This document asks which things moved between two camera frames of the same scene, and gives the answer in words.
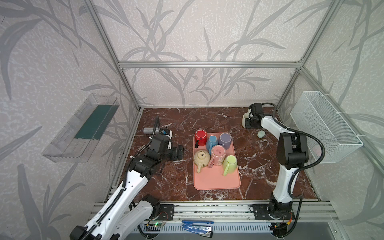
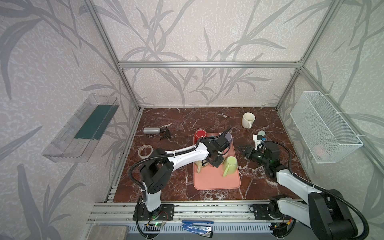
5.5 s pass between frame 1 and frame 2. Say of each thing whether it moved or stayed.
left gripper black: moved
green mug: stayed
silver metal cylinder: stayed
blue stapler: stayed
